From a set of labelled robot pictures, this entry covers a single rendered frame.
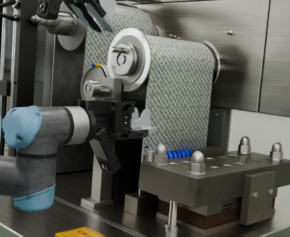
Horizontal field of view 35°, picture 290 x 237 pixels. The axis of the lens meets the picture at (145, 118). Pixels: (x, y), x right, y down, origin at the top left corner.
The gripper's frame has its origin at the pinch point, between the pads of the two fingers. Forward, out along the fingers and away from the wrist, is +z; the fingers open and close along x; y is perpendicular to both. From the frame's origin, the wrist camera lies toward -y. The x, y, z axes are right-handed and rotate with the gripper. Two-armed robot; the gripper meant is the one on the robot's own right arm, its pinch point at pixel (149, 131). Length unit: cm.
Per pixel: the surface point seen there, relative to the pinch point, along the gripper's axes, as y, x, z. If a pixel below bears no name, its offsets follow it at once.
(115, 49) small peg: 18.2, 5.9, -7.0
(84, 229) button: -16.6, -7.8, -23.4
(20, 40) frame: 18.8, 33.0, -15.5
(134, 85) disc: 10.3, 3.1, -2.9
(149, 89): 9.8, -0.3, -1.3
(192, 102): 6.9, -0.3, 14.6
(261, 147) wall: -44, 124, 263
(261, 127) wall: -27, 126, 263
